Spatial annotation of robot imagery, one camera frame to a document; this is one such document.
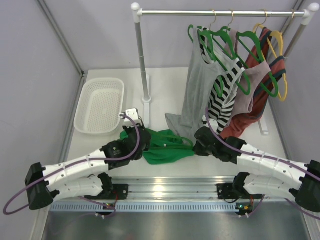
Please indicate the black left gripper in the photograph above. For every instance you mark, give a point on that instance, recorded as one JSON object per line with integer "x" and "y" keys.
{"x": 139, "y": 136}

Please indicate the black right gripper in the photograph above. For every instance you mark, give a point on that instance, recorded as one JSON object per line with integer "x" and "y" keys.
{"x": 199, "y": 151}

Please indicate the green tank top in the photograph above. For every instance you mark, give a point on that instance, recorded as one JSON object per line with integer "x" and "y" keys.
{"x": 166, "y": 156}

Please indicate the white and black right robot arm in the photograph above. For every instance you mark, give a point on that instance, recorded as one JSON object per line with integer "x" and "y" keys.
{"x": 263, "y": 174}

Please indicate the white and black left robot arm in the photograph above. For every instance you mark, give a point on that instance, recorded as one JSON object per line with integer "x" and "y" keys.
{"x": 87, "y": 175}

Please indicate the black white striped tank top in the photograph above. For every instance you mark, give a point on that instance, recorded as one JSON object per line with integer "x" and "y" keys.
{"x": 215, "y": 102}

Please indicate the grey tank top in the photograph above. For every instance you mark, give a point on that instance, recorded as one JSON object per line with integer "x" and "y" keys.
{"x": 200, "y": 81}

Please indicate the pink tank top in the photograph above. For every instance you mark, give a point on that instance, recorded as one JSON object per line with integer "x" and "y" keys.
{"x": 242, "y": 81}

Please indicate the rust red tank top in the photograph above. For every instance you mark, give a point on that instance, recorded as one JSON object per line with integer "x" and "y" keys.
{"x": 274, "y": 83}

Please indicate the white plastic basket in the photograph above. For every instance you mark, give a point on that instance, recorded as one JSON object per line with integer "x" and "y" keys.
{"x": 99, "y": 106}

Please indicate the metal clothes rack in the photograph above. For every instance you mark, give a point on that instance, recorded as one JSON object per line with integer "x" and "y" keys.
{"x": 306, "y": 15}

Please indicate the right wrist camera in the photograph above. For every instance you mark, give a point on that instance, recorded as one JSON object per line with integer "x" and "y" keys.
{"x": 212, "y": 122}

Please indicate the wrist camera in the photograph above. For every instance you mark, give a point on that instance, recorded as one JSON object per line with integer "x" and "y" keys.
{"x": 212, "y": 122}
{"x": 131, "y": 118}

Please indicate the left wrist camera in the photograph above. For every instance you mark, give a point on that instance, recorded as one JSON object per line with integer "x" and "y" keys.
{"x": 131, "y": 118}

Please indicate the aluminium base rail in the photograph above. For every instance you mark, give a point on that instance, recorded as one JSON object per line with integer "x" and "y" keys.
{"x": 170, "y": 187}

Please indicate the grey slotted cable duct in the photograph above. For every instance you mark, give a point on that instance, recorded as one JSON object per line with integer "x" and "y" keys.
{"x": 146, "y": 207}

